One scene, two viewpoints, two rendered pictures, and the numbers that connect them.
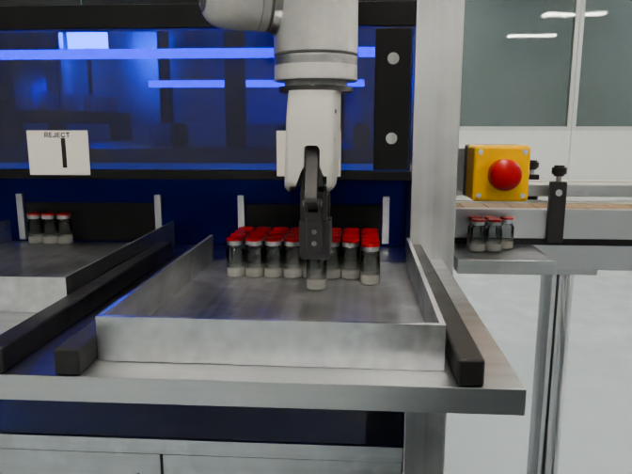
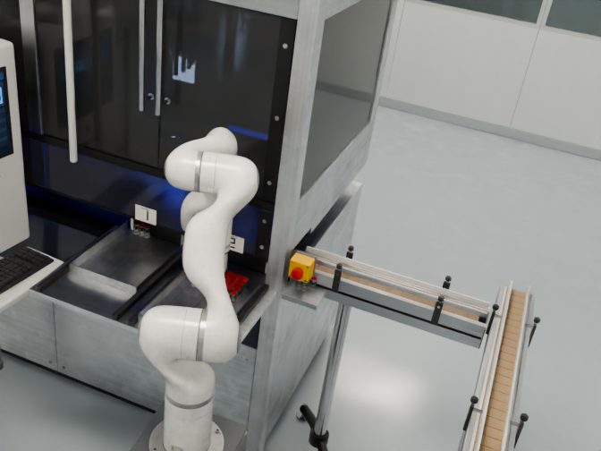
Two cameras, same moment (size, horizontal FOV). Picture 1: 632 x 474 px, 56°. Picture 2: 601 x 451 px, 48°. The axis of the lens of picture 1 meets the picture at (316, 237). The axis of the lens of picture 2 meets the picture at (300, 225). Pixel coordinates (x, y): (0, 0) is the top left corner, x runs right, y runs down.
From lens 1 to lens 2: 175 cm
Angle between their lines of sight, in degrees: 23
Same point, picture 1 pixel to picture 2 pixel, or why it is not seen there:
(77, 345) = (132, 320)
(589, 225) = (350, 289)
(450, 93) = (283, 239)
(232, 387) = not seen: hidden behind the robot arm
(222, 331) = not seen: hidden behind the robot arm
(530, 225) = (326, 282)
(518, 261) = (303, 302)
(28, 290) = (126, 286)
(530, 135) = not seen: outside the picture
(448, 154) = (281, 258)
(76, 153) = (151, 216)
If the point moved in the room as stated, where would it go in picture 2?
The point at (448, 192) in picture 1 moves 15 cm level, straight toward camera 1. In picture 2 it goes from (280, 270) to (256, 291)
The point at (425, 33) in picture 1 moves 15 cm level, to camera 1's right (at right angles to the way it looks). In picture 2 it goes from (276, 216) to (320, 228)
